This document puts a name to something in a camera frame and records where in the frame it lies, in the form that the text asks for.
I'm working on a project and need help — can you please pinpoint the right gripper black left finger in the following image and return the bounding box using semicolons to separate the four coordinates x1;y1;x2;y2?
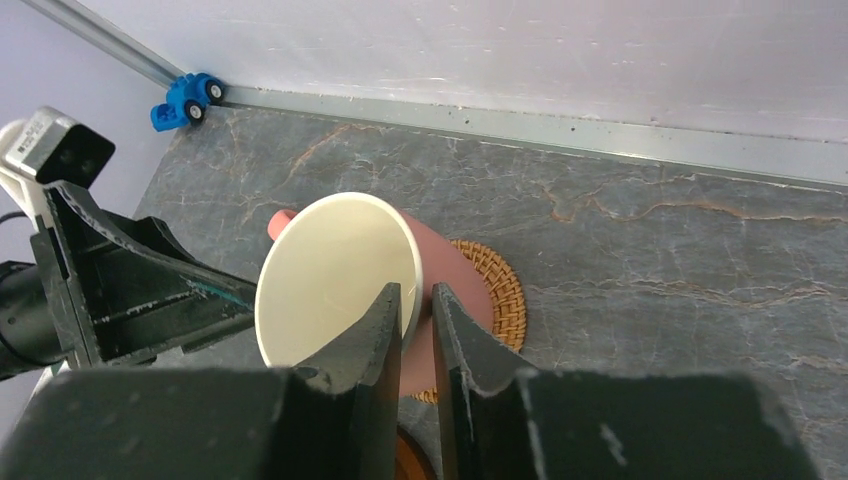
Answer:
1;283;401;479

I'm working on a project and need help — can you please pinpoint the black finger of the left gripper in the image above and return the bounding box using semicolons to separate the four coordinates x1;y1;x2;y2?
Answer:
31;181;257;368

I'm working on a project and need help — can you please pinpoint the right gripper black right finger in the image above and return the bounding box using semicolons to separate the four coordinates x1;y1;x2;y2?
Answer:
432;283;818;479

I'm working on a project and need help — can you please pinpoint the light cork coaster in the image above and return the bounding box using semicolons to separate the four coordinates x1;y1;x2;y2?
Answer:
399;235;528;403

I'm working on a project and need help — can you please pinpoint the pink white mug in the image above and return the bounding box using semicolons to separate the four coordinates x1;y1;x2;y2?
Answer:
254;192;495;397

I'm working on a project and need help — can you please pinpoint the brown wooden saucer coaster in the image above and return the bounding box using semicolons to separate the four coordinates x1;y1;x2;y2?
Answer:
394;426;437;480

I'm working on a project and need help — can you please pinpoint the blue toy block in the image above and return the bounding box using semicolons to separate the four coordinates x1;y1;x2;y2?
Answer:
150;73;227;132

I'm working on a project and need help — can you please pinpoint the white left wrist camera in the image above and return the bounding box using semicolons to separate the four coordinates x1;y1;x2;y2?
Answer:
1;106;116;219

